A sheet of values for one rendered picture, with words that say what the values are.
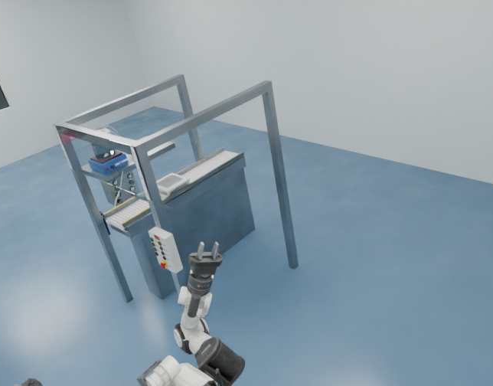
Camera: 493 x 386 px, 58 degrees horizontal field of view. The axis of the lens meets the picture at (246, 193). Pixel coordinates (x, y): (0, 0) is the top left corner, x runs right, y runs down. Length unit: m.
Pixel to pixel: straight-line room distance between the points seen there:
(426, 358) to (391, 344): 0.23
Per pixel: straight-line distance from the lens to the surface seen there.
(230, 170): 3.98
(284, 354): 3.27
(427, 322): 3.46
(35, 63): 8.42
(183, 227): 3.82
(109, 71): 8.90
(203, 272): 1.61
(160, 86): 3.75
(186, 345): 1.89
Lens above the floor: 2.47
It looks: 29 degrees down
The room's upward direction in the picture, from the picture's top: 11 degrees counter-clockwise
